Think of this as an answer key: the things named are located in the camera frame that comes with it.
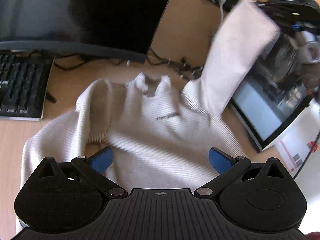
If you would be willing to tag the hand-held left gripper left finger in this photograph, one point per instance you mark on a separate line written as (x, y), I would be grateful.
(101, 158)

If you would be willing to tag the glass panel computer case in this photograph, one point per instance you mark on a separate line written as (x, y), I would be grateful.
(270, 100)

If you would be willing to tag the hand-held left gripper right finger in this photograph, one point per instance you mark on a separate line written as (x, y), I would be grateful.
(221, 160)

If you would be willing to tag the white ribbed sweater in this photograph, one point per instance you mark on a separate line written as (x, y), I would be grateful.
(160, 130)

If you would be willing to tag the white box with red label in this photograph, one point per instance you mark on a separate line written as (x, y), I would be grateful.
(297, 145)

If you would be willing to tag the black keyboard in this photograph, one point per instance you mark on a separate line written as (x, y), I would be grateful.
(21, 85)

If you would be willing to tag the person's red clothing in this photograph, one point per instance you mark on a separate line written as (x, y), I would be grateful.
(314, 235)

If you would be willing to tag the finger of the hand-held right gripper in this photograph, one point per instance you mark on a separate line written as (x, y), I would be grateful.
(277, 15)

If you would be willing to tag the black curved monitor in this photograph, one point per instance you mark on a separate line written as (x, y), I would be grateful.
(75, 12)

